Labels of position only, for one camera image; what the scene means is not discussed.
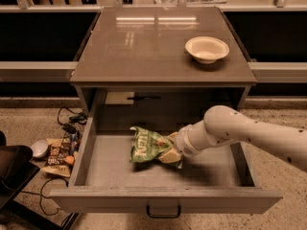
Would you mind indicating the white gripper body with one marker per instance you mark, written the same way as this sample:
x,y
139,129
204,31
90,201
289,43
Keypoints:
x,y
184,143

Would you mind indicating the green jalapeno chip bag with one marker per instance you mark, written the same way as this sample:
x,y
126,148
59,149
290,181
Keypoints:
x,y
148,145

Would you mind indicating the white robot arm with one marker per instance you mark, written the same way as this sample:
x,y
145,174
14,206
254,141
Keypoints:
x,y
222,125

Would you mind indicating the open grey drawer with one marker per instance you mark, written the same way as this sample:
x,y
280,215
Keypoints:
x,y
103,180

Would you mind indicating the grey counter cabinet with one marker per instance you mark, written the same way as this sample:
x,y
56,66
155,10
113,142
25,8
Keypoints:
x,y
134,49

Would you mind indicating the brown snack bag on floor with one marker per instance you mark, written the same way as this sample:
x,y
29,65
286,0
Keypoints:
x,y
62,156

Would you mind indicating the white paper bowl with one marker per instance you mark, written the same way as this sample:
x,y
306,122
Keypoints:
x,y
206,49

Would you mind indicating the black inner drawer handle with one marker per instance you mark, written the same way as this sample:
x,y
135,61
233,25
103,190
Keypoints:
x,y
140,98

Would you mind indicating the black drawer handle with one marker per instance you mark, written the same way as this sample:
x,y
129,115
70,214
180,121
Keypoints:
x,y
140,98
163,213

